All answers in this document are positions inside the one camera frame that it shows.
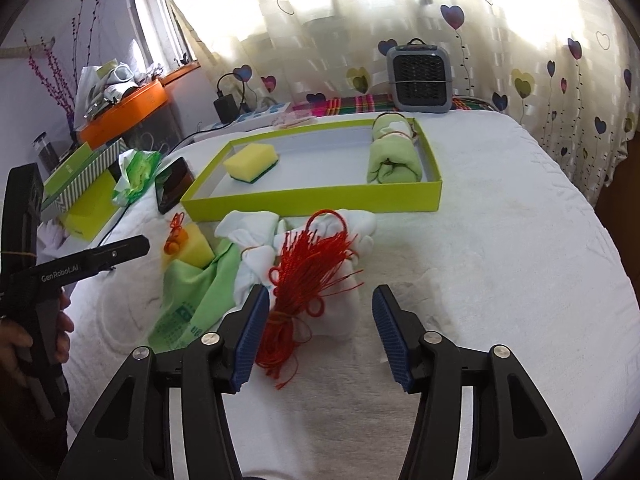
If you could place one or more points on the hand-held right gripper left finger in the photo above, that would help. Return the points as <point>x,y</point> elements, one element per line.
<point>250,340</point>

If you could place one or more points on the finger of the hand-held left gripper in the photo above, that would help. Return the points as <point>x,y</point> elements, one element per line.
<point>120,252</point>

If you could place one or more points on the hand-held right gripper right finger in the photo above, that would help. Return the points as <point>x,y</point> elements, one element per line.
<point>392,340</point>

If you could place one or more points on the orange knot ornament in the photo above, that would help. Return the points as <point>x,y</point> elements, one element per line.
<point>175,237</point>

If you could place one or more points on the green printed cloth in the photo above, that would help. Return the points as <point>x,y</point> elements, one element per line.
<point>200,305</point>

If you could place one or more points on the white sock bundle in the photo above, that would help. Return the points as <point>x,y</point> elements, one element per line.
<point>357,225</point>
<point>250,270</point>

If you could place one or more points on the lime green shallow box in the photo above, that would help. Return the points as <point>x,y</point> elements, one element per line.
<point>310,202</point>

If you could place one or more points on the person's left forearm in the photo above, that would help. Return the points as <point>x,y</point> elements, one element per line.
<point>20,420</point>

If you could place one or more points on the person's left hand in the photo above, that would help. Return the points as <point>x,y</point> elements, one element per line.
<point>15,345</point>

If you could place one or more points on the white cloth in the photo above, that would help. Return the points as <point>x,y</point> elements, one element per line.
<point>57,237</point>

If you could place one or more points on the small yellow-green box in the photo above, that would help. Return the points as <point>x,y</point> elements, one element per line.
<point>90,215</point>

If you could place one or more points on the green white tissue pack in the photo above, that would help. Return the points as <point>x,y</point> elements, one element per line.
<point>137,172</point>

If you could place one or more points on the green striped cardboard box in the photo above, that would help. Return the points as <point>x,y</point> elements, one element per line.
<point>75,175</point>

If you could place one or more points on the black smartphone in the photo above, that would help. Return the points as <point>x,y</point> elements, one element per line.
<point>172,185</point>

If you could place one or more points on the glass jar with dark lid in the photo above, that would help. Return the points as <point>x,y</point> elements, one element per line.
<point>46,152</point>

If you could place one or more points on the orange box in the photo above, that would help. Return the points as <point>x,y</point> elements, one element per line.
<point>120,115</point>

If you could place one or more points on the yellow sponge with green scourer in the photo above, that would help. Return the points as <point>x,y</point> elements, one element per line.
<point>250,160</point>

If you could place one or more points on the purple flower branches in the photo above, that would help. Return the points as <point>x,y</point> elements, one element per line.
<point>55,80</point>

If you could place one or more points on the pile of white packets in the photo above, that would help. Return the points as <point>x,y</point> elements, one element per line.
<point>110,85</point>

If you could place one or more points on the black charger adapter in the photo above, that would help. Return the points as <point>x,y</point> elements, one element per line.
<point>226,107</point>

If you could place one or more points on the rolled green towel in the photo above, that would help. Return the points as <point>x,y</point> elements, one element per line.
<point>395,160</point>

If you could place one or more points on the plaid cloth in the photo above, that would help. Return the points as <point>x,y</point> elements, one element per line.
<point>360,102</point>

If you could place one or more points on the grey portable fan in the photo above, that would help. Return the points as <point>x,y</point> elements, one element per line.
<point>420,77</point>

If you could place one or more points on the brown wooden furniture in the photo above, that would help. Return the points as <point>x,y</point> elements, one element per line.
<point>620,200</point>

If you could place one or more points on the heart print curtain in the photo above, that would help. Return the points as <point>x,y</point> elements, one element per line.
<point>500,35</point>

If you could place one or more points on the window frame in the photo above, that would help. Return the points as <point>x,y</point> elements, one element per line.
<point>150,20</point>

